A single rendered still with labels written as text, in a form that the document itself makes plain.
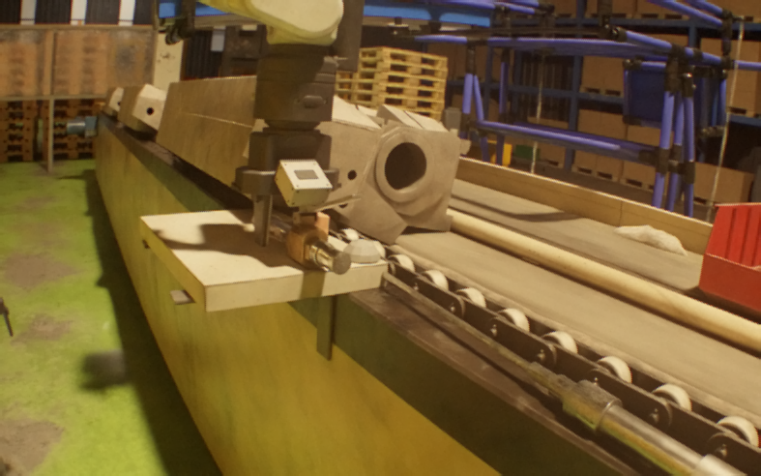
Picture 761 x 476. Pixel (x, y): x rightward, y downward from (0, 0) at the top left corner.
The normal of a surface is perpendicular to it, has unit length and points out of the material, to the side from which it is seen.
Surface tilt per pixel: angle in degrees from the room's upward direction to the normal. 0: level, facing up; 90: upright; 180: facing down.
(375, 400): 90
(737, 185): 90
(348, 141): 90
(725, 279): 95
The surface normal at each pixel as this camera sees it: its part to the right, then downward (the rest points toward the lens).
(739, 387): 0.09, -0.97
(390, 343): -0.84, 0.06
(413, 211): 0.53, 0.26
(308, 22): 0.34, 0.26
